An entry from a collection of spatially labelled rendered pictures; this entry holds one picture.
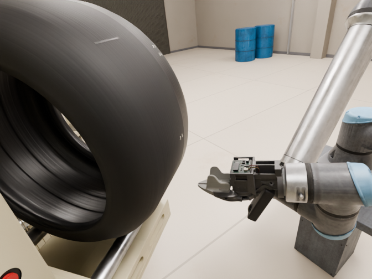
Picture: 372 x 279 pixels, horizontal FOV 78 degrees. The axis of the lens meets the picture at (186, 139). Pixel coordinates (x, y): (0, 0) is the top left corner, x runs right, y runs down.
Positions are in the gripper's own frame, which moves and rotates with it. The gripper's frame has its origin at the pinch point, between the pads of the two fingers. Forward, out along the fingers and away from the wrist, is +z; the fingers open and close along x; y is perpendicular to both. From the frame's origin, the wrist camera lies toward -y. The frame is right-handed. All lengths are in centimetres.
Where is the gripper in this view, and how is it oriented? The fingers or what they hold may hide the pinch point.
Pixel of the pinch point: (203, 186)
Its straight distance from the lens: 63.6
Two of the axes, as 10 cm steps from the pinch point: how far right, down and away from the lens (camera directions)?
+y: -2.2, -8.7, -4.4
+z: -9.3, 0.5, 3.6
